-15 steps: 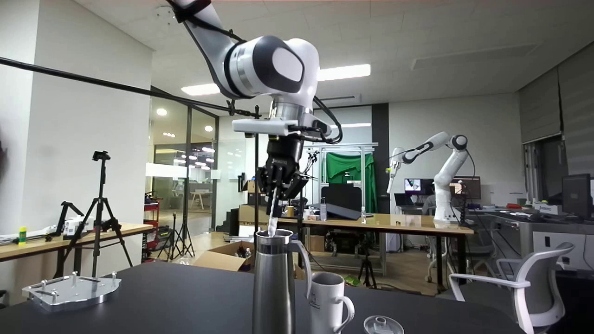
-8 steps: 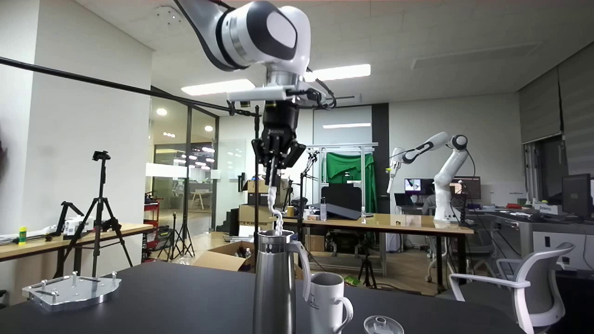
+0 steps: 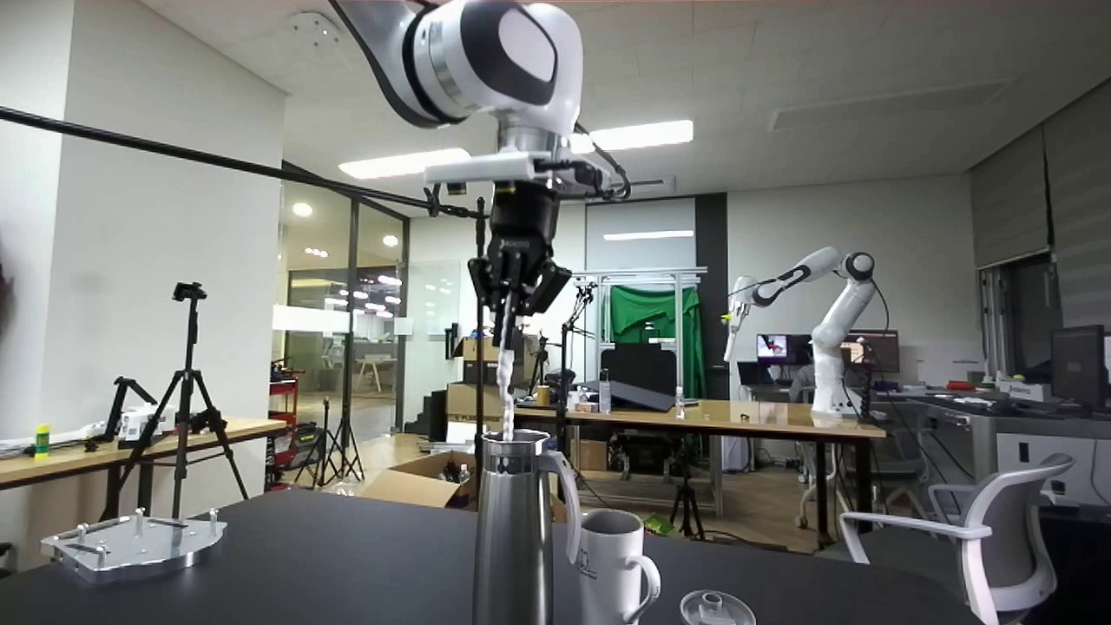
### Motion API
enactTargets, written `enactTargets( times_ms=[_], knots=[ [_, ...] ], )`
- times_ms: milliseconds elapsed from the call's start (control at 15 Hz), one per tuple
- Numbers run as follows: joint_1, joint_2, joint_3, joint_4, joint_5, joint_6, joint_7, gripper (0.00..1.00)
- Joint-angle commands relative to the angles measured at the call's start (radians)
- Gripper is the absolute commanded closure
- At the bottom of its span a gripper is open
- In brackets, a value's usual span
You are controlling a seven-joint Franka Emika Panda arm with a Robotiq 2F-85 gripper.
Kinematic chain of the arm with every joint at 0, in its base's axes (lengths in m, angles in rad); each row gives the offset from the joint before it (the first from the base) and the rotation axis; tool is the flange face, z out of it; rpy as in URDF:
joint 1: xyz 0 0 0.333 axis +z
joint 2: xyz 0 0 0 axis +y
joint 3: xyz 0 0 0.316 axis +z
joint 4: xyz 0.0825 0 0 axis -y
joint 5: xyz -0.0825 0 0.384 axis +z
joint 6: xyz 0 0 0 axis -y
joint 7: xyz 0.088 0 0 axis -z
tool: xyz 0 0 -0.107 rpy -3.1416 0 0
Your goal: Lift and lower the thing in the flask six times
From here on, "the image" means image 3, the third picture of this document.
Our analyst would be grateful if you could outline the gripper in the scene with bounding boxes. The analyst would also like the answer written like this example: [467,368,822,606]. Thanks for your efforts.
[468,181,573,349]

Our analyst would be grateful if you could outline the white twisted stir stick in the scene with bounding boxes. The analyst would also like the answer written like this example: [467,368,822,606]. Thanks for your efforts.
[496,334,518,443]

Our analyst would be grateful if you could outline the silver metal flask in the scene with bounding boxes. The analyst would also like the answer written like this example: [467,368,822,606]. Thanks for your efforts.
[472,429,583,625]

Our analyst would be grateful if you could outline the stack of boxes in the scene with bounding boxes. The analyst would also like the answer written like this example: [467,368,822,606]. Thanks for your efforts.
[445,335,541,428]

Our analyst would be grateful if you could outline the green cloth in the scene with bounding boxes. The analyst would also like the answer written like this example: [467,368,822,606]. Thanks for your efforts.
[607,286,707,401]

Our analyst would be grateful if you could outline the black screen panel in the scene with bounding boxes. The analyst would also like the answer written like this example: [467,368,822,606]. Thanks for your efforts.
[600,344,680,413]

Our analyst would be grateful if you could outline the ceiling light panel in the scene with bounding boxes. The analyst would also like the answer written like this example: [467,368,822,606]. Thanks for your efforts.
[569,119,695,155]
[338,147,472,181]

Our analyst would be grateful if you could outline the open cardboard box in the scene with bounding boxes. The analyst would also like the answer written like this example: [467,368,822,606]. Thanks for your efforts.
[359,450,479,510]

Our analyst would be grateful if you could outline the group of black tripods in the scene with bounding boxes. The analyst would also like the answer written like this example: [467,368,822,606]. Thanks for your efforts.
[293,395,367,490]

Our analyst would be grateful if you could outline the wooden table with black legs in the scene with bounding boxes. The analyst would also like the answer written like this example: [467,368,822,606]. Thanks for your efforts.
[512,398,888,550]

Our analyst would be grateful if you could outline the red cart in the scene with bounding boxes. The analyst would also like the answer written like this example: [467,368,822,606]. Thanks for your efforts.
[268,372,302,471]

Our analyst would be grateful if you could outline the row of monitors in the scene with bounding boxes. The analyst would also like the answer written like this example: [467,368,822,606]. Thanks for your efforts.
[755,329,902,378]

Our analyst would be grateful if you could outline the white mug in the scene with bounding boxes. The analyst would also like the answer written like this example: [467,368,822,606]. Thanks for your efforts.
[573,509,662,625]

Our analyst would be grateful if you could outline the black boom pole stand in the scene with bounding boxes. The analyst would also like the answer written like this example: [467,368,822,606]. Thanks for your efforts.
[0,105,491,513]

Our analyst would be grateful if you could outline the clear glass lid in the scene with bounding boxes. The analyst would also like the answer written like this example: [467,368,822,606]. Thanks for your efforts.
[680,589,757,625]

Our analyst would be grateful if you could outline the small black tripod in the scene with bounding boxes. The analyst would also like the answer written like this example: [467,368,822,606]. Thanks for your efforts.
[102,376,160,442]

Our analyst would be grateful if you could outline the metal plate with pegs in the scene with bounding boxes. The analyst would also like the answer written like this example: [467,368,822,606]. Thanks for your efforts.
[40,507,227,583]

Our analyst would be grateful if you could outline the grey desk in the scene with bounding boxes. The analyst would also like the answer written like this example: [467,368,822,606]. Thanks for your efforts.
[903,391,1111,509]

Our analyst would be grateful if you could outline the white office chair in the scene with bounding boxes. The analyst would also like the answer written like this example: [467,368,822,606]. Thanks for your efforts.
[837,452,1077,625]

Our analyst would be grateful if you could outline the grey window blinds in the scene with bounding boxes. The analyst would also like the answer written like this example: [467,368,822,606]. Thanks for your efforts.
[969,85,1111,271]

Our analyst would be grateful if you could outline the dark monitor on grey desk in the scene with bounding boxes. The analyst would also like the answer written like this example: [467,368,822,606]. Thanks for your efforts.
[1049,325,1108,410]

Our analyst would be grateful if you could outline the aluminium frame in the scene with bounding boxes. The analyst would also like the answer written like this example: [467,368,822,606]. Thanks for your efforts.
[571,266,710,402]

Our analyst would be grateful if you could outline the camera on tripod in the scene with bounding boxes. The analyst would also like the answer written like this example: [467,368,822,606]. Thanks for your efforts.
[102,281,250,522]

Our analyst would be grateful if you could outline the long wooden wall table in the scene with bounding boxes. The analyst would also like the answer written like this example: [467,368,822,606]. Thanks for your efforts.
[0,416,288,523]

